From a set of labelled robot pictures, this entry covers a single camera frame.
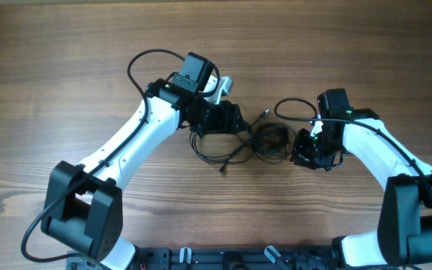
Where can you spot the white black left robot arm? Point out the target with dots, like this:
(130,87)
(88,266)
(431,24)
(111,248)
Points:
(84,202)

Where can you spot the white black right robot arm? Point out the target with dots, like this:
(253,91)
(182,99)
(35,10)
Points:
(403,236)

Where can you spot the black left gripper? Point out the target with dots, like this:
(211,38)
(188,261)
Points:
(226,121)

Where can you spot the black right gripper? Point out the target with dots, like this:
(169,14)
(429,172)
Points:
(301,156)

